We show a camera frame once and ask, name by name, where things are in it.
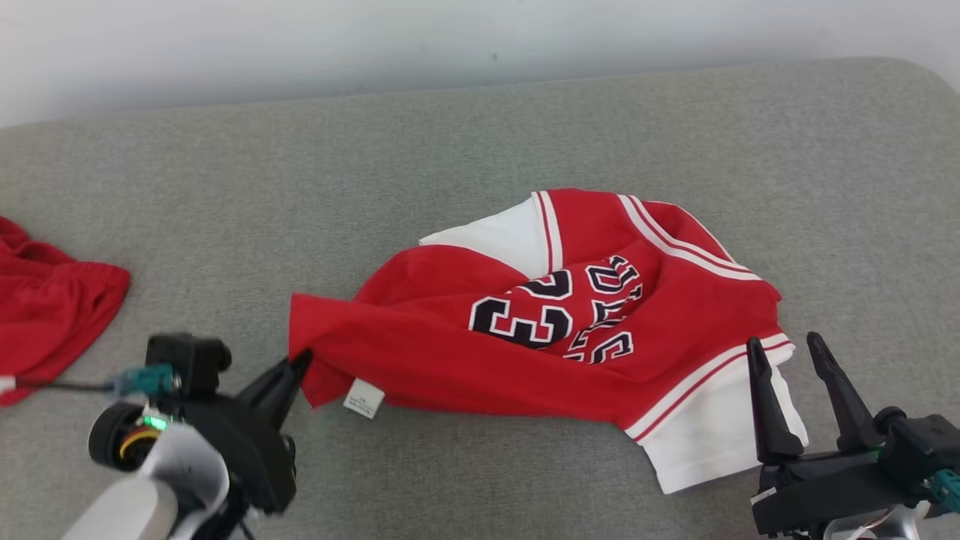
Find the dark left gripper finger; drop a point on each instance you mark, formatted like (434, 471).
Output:
(271, 379)
(285, 397)

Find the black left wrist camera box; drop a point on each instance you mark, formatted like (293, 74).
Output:
(187, 364)

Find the red white basketball jersey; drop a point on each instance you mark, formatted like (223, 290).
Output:
(450, 360)

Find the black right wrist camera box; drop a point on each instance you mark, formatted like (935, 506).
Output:
(919, 446)

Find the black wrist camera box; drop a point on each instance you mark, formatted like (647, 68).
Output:
(187, 364)
(919, 446)

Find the grey fabric sofa cushion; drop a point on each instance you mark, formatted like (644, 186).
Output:
(480, 127)

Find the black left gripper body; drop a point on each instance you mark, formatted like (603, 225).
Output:
(255, 457)

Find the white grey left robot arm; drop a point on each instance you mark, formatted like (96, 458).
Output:
(135, 510)

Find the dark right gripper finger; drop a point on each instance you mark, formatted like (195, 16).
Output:
(847, 412)
(772, 420)

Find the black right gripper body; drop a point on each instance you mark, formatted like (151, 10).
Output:
(825, 487)

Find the red shorts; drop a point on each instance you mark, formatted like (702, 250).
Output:
(52, 315)

